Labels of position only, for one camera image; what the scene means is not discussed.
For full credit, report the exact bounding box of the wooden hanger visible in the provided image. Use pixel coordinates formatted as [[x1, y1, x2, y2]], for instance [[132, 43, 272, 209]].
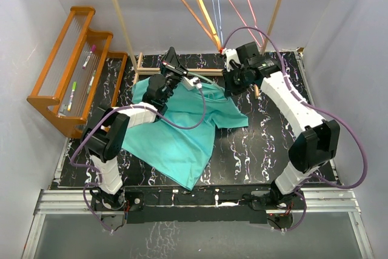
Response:
[[180, 0, 222, 52]]

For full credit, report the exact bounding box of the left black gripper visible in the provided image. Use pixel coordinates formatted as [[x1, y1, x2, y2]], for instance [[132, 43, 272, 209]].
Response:
[[160, 48, 189, 104]]

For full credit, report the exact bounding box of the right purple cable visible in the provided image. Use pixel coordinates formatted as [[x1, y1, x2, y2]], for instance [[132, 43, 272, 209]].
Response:
[[222, 26, 369, 232]]

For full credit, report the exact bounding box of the wooden clothes rack frame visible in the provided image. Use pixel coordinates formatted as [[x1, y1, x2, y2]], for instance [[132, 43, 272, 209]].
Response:
[[101, 0, 295, 99]]

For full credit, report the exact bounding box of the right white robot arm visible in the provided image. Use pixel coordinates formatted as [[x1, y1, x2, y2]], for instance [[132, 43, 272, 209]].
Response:
[[221, 42, 340, 209]]

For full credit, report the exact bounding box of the dark green marker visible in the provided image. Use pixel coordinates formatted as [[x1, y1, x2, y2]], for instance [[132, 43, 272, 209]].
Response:
[[87, 70, 96, 94]]

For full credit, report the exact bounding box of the aluminium rail frame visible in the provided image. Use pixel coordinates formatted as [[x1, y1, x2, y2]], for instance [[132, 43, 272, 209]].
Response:
[[22, 187, 375, 258]]

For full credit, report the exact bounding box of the grey small block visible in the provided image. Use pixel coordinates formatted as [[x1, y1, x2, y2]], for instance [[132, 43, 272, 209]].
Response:
[[58, 104, 69, 116]]

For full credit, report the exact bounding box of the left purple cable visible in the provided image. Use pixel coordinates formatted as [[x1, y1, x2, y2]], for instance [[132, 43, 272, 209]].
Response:
[[70, 84, 207, 232]]

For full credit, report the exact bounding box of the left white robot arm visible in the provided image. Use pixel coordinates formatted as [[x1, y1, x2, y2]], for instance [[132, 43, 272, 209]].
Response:
[[81, 47, 188, 210]]

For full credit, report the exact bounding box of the pink wire hanger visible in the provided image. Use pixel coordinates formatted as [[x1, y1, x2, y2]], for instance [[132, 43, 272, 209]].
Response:
[[213, 0, 267, 48]]

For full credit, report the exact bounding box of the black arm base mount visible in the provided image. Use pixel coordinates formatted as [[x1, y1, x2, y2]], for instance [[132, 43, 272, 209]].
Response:
[[89, 184, 307, 224]]

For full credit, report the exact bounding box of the purple cap marker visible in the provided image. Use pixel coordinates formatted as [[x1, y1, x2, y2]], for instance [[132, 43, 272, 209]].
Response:
[[82, 45, 96, 70]]

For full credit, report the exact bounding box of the green cap marker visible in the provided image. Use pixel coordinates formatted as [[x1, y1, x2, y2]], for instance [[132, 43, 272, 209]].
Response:
[[67, 81, 77, 112]]

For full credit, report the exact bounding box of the green plastic hanger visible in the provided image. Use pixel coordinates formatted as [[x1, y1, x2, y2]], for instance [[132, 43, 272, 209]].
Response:
[[188, 71, 227, 99]]

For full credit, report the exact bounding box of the blue wire hanger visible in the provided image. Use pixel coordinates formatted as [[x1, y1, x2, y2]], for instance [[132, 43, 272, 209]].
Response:
[[207, 0, 226, 44]]

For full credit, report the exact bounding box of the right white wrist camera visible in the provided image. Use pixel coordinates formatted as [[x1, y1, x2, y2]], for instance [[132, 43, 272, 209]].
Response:
[[221, 49, 241, 72]]

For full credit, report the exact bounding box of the orange wooden tiered rack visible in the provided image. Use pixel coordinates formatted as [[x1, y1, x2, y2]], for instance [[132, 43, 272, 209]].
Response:
[[27, 6, 128, 138]]

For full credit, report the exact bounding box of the teal t shirt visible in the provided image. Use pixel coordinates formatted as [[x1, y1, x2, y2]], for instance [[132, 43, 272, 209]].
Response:
[[122, 83, 249, 190]]

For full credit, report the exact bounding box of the purple cable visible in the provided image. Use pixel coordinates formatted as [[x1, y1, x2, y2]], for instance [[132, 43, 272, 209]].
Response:
[[70, 84, 207, 232], [222, 26, 369, 232]]

